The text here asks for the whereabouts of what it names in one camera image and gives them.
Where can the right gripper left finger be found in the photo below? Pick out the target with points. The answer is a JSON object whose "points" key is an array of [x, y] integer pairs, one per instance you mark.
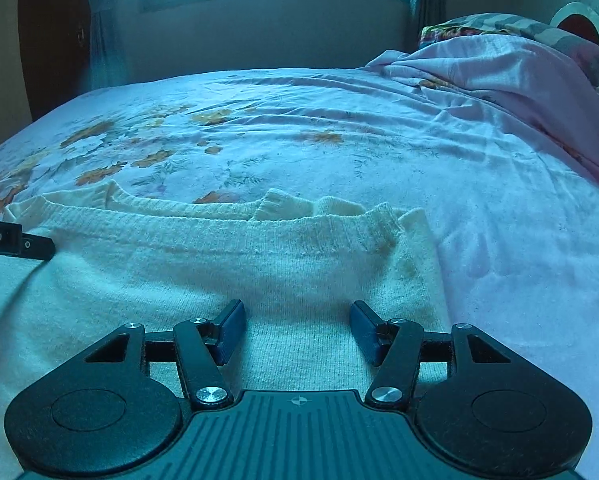
{"points": [[202, 348]]}

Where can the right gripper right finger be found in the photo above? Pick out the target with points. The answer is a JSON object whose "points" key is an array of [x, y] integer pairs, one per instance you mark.
{"points": [[394, 349]]}

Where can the white knit sweater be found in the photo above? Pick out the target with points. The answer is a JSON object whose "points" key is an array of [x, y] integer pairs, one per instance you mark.
{"points": [[297, 265]]}

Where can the floral bed sheet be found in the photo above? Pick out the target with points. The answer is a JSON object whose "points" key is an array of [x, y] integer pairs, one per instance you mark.
{"points": [[515, 222]]}

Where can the dark wooden door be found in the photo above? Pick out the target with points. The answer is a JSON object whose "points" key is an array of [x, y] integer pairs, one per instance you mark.
{"points": [[55, 51]]}

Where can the left side curtain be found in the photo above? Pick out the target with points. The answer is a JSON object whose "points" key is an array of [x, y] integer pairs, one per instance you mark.
{"points": [[107, 65]]}

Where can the pink blanket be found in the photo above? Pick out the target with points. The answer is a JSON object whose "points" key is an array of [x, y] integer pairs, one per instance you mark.
{"points": [[554, 93]]}

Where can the floral pillow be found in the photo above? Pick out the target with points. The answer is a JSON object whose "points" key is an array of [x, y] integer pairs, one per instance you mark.
{"points": [[519, 30]]}

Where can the white red headboard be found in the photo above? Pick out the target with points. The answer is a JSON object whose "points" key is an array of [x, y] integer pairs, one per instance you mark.
{"points": [[578, 19]]}

